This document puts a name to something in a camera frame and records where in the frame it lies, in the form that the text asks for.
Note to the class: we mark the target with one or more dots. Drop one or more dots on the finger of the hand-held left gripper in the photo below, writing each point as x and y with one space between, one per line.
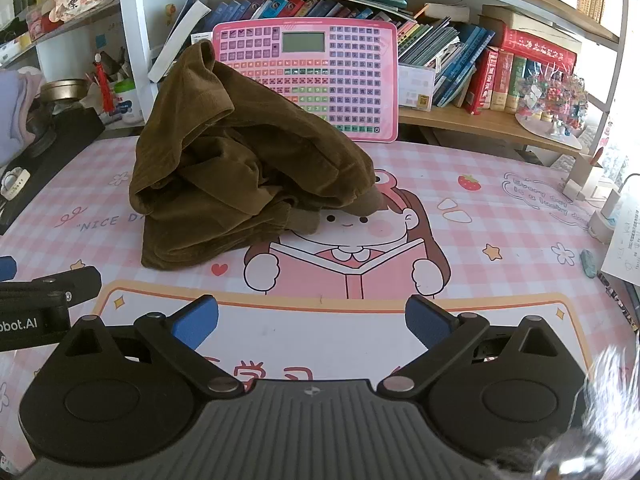
75 282
6 267

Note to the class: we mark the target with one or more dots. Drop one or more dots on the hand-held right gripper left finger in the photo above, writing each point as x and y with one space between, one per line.
197 322

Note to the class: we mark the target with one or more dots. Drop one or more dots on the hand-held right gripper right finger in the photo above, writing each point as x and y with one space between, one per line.
427 322

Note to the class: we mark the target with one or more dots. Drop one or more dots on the pink checked cartoon desk mat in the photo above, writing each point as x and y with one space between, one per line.
500 240

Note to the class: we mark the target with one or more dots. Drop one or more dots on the black flat box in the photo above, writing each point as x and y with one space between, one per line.
55 150

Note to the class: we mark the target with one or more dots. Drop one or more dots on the lilac folded cloth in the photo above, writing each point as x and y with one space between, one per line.
15 110

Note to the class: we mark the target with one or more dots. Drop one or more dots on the teal eraser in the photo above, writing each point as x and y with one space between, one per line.
588 262

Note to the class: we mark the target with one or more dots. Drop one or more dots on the white canister with blue label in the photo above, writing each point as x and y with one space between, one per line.
127 105

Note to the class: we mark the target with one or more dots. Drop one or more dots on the brass bowl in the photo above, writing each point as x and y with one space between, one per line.
62 90

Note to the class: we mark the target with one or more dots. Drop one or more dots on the fluffy grey sleeve cuff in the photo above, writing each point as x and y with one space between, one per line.
610 395

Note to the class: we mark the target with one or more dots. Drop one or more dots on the stack of spiral notebooks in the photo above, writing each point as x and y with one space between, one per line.
625 300

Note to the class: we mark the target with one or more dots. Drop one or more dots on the red tassel ornament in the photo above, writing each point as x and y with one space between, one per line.
102 80

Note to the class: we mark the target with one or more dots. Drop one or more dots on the white paper sheet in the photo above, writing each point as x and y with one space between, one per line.
625 250

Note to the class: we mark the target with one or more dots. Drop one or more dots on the small white box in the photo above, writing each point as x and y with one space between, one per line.
582 180

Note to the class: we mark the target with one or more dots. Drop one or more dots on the white charger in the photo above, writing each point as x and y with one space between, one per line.
607 210

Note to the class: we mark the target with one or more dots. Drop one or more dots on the white card with yellow stamp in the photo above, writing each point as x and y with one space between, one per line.
415 87

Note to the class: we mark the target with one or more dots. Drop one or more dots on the colourful candy tree ornament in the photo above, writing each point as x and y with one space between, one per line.
550 100

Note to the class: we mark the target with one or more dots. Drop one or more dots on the white bookshelf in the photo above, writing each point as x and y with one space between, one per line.
135 35

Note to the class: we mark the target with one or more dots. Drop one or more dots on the row of books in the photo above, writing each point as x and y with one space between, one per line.
450 55

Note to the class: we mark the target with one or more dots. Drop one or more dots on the pink learning keyboard tablet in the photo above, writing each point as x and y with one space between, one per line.
350 60

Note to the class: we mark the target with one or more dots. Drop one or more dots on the red book with gold lettering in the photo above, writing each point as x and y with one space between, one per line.
540 47

